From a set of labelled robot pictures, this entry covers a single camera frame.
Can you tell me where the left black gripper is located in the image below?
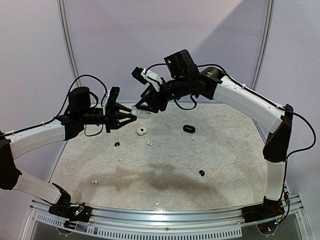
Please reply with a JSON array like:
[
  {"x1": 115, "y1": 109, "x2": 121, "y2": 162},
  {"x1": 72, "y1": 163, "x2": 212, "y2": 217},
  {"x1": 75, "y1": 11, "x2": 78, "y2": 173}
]
[{"x1": 79, "y1": 102, "x2": 137, "y2": 133}]

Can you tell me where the white oval charging case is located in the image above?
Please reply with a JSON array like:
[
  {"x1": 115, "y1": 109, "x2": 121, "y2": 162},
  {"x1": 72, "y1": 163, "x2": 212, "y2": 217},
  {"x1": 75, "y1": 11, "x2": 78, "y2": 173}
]
[{"x1": 131, "y1": 105, "x2": 152, "y2": 119}]

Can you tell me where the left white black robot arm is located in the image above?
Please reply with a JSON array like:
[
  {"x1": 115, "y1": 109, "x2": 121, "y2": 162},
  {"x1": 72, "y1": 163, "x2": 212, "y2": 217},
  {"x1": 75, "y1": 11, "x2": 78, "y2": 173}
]
[{"x1": 0, "y1": 86, "x2": 137, "y2": 217}]

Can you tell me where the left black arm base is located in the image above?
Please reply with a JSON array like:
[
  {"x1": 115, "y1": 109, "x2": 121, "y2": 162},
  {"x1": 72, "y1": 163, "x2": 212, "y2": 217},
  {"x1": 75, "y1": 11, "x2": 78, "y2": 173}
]
[{"x1": 48, "y1": 202, "x2": 93, "y2": 223}]

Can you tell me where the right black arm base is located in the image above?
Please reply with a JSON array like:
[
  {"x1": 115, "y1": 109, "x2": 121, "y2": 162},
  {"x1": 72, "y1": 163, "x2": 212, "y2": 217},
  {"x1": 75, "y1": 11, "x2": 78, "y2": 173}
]
[{"x1": 241, "y1": 198, "x2": 284, "y2": 223}]

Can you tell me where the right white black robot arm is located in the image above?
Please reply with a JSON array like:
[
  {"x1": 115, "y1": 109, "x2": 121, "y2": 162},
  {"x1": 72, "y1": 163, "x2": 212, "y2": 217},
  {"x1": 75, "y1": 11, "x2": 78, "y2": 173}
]
[{"x1": 131, "y1": 49, "x2": 293, "y2": 218}]

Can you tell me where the small white charging case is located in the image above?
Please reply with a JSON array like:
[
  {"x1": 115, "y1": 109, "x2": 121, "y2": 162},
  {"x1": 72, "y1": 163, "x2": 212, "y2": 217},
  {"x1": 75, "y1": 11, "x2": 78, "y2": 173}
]
[{"x1": 136, "y1": 127, "x2": 148, "y2": 136}]

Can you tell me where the black oval charging case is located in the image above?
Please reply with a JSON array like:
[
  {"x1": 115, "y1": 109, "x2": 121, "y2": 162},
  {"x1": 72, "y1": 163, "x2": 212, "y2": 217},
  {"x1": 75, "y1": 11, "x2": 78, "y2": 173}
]
[{"x1": 182, "y1": 124, "x2": 196, "y2": 134}]

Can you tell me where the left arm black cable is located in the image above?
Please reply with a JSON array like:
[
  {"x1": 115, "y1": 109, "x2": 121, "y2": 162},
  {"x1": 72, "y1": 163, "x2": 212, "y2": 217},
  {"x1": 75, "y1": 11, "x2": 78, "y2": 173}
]
[{"x1": 67, "y1": 74, "x2": 108, "y2": 101}]

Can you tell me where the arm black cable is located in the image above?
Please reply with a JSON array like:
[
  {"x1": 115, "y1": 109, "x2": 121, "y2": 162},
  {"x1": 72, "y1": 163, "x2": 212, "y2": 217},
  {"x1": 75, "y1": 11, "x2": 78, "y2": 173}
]
[
  {"x1": 143, "y1": 62, "x2": 316, "y2": 161},
  {"x1": 67, "y1": 74, "x2": 108, "y2": 101}
]

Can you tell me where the aluminium front rail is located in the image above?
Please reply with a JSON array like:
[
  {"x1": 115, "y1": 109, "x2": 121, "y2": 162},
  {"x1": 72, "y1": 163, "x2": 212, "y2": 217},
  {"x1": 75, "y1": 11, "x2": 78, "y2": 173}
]
[{"x1": 22, "y1": 195, "x2": 312, "y2": 240}]

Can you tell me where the left aluminium corner post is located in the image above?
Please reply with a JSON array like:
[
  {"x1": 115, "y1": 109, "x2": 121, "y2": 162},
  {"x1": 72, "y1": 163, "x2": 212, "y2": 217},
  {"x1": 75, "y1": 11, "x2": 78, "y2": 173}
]
[{"x1": 57, "y1": 0, "x2": 79, "y2": 79}]

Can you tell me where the aluminium corner post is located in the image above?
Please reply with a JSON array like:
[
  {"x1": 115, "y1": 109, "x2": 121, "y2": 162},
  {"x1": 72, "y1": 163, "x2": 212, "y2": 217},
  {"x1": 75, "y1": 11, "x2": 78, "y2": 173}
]
[
  {"x1": 248, "y1": 0, "x2": 275, "y2": 91},
  {"x1": 57, "y1": 0, "x2": 79, "y2": 79}
]

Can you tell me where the right aluminium corner post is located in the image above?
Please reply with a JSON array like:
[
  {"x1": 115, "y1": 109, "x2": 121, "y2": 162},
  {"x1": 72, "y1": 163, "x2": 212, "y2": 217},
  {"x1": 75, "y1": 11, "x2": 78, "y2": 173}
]
[{"x1": 248, "y1": 0, "x2": 275, "y2": 91}]

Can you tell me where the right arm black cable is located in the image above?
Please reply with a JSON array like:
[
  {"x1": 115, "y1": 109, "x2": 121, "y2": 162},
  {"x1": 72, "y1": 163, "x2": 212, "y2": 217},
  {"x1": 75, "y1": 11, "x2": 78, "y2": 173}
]
[{"x1": 143, "y1": 62, "x2": 316, "y2": 161}]

